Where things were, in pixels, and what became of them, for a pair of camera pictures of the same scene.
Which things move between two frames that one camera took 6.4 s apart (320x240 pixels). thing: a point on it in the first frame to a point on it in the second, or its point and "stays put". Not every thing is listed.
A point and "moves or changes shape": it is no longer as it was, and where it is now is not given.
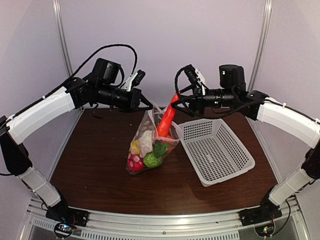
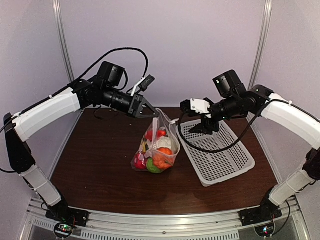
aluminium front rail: x=290 y=225 stays put
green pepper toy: x=151 y=161 to x=151 y=167
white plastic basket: x=216 y=154 stays put
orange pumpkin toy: x=172 y=143 to x=163 y=158
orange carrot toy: x=165 y=123 to x=148 y=135
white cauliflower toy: x=145 y=142 to x=164 y=141
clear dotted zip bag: x=148 y=149 moves or changes shape
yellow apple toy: x=135 y=147 to x=144 y=146
